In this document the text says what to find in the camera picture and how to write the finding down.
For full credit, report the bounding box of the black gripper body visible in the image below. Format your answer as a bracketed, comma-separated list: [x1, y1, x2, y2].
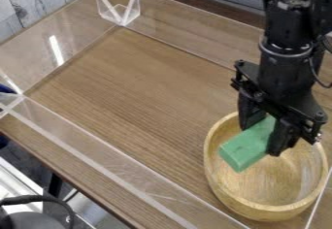
[230, 45, 328, 144]

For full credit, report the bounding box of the clear acrylic barrier wall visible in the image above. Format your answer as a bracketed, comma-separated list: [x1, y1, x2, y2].
[0, 0, 332, 229]

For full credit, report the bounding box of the green rectangular block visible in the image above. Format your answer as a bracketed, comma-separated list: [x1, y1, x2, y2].
[219, 115, 274, 173]

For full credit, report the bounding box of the clear acrylic corner bracket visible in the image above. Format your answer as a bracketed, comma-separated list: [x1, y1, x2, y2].
[96, 0, 140, 27]

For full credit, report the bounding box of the black cable bottom left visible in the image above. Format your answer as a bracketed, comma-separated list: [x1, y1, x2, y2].
[0, 195, 75, 229]

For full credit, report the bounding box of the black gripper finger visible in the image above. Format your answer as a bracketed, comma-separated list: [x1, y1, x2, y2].
[268, 118, 300, 156]
[237, 91, 266, 130]

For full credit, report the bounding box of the brown wooden bowl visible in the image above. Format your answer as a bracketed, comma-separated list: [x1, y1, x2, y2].
[203, 113, 328, 221]

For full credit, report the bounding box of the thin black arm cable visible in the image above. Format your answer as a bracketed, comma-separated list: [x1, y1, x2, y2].
[308, 35, 332, 89]

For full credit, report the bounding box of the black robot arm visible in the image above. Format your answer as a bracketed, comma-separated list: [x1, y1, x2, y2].
[230, 0, 332, 156]

